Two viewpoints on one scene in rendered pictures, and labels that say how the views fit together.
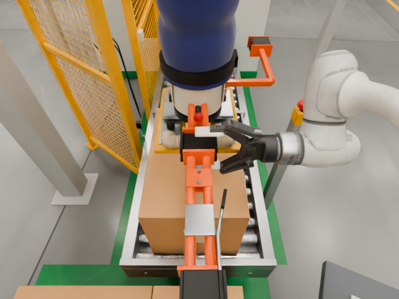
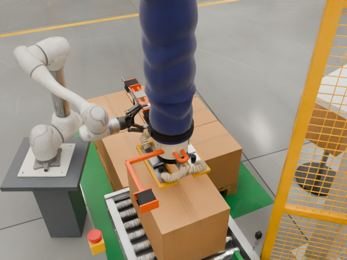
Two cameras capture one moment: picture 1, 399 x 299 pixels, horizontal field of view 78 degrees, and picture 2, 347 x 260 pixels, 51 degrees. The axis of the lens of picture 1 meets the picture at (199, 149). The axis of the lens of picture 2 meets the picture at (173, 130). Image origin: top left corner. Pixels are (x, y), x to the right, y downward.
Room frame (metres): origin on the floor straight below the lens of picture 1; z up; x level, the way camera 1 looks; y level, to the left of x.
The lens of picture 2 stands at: (1.98, -0.54, 2.53)
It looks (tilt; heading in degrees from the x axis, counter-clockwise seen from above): 40 degrees down; 157
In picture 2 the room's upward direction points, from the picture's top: 1 degrees counter-clockwise
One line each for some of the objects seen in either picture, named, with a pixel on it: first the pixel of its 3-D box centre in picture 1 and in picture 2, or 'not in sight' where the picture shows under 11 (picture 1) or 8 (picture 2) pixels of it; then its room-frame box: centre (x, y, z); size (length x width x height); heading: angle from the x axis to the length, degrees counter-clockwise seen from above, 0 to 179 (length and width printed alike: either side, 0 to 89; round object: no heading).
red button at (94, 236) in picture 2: (304, 106); (95, 237); (0.90, -0.49, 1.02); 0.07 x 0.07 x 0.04
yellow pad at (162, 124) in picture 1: (171, 114); (187, 151); (0.69, 0.10, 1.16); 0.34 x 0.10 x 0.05; 1
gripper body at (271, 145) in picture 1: (257, 148); (125, 122); (0.43, -0.16, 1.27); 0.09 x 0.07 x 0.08; 91
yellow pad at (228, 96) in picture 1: (223, 113); (155, 162); (0.69, -0.09, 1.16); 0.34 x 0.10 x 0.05; 1
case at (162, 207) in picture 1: (195, 178); (174, 203); (0.68, 0.02, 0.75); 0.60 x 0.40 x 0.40; 0
